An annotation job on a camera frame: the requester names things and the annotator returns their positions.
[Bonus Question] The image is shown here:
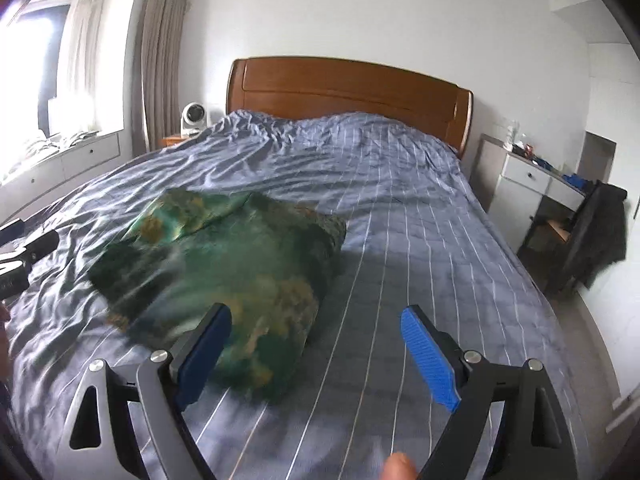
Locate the green printed padded jacket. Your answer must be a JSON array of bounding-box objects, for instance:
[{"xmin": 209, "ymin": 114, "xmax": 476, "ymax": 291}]
[{"xmin": 89, "ymin": 187, "xmax": 348, "ymax": 403}]

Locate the white desk with drawers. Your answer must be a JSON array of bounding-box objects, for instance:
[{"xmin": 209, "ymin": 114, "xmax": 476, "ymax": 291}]
[{"xmin": 472, "ymin": 133, "xmax": 588, "ymax": 256}]

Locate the white wardrobe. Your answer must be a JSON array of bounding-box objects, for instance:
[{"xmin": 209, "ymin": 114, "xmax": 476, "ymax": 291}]
[{"xmin": 575, "ymin": 42, "xmax": 640, "ymax": 431}]

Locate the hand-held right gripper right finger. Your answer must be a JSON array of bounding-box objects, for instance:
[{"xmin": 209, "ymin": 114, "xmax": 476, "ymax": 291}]
[{"xmin": 400, "ymin": 305, "xmax": 581, "ymax": 480}]

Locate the wooden bed headboard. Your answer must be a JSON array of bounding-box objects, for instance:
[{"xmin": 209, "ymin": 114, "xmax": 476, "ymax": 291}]
[{"xmin": 226, "ymin": 56, "xmax": 474, "ymax": 158}]

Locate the small white fan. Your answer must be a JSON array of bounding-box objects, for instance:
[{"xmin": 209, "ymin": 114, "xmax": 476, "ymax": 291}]
[{"xmin": 180, "ymin": 102, "xmax": 207, "ymax": 137}]

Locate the beige curtain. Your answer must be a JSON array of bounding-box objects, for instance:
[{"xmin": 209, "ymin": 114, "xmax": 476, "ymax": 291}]
[{"xmin": 131, "ymin": 0, "xmax": 193, "ymax": 153}]

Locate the bed with blue checked duvet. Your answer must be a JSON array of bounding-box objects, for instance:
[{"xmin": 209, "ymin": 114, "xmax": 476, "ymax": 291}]
[{"xmin": 0, "ymin": 110, "xmax": 593, "ymax": 480}]

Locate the window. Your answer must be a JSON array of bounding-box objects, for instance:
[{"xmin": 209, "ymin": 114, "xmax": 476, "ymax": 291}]
[{"xmin": 0, "ymin": 2, "xmax": 71, "ymax": 161}]

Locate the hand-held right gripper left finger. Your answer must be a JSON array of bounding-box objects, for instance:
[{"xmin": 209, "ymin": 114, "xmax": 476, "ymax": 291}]
[{"xmin": 65, "ymin": 302, "xmax": 233, "ymax": 480}]

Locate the white window cabinet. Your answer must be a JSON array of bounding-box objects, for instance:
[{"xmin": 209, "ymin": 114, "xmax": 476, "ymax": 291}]
[{"xmin": 0, "ymin": 130, "xmax": 123, "ymax": 223}]

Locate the pile of light clothes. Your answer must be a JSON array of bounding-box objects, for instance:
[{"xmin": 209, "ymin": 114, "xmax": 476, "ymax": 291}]
[{"xmin": 0, "ymin": 130, "xmax": 101, "ymax": 181}]

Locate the white sheer curtain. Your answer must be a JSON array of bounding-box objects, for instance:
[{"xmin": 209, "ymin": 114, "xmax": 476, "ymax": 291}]
[{"xmin": 47, "ymin": 0, "xmax": 106, "ymax": 136}]

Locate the chair with black jacket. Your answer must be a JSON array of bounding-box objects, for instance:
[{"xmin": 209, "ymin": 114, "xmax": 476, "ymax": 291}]
[{"xmin": 545, "ymin": 180, "xmax": 630, "ymax": 291}]

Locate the person's right hand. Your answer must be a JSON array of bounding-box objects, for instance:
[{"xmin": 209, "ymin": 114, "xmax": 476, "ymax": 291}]
[{"xmin": 381, "ymin": 452, "xmax": 418, "ymax": 480}]

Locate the wooden chair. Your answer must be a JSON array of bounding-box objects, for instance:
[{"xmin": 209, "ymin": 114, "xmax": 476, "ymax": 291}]
[{"xmin": 517, "ymin": 215, "xmax": 576, "ymax": 271}]

